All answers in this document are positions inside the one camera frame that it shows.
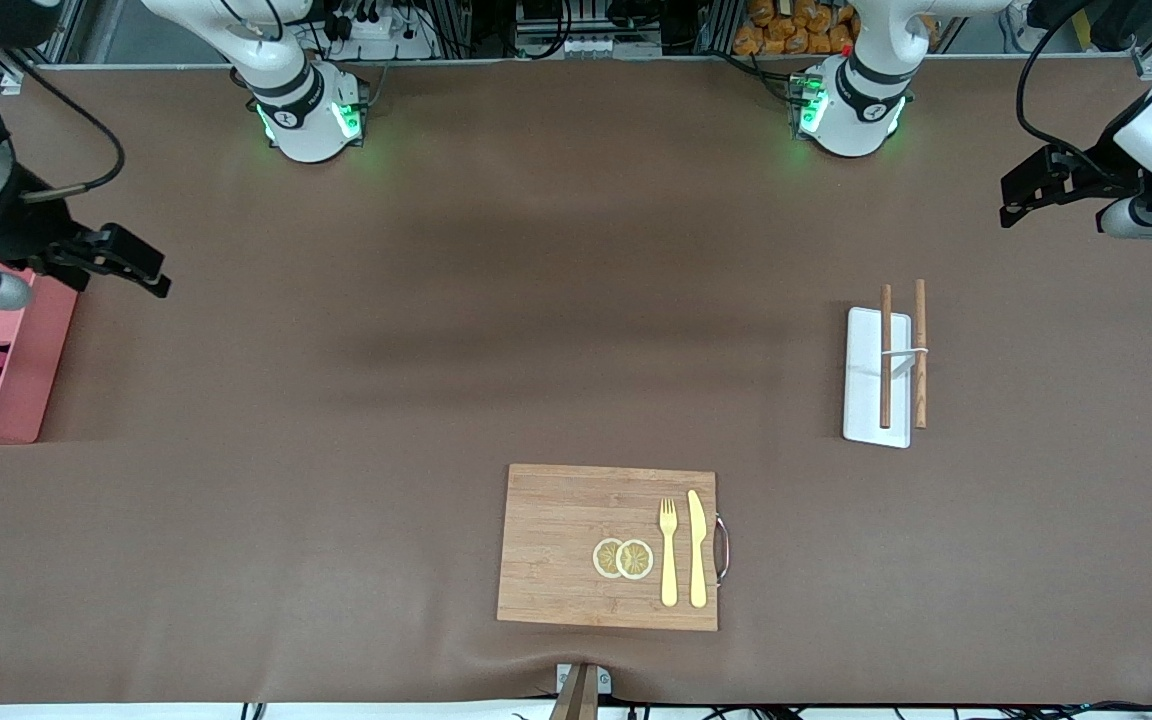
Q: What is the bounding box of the orange snack packages pile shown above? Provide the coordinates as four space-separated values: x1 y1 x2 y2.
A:
733 0 862 57

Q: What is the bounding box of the grey electronic equipment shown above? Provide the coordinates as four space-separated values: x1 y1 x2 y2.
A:
514 0 664 59

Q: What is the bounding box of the brown wooden bar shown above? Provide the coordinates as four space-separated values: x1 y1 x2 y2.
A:
548 668 600 720

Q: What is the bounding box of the black base cable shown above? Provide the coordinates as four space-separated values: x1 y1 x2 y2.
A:
711 48 799 101

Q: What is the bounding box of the wooden cutting board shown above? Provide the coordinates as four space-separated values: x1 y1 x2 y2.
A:
496 463 720 633

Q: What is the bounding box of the yellow plastic knife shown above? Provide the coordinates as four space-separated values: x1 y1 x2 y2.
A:
687 489 709 609

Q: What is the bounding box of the yellow plastic fork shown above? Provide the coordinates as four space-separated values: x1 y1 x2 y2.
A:
658 497 679 608

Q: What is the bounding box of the wooden rod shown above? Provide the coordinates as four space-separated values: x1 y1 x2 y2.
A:
915 279 928 430
880 284 893 430

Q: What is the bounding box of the white rectangular tray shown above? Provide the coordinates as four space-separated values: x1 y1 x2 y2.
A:
842 307 913 449

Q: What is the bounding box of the pink plastic bin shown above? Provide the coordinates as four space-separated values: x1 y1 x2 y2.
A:
0 255 80 444

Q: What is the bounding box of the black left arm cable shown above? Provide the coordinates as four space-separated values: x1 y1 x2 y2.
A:
1016 30 1127 176

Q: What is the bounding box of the white power strip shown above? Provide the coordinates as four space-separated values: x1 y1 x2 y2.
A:
321 0 437 61

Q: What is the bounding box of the metal table bracket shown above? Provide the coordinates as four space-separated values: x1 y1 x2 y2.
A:
556 663 612 696

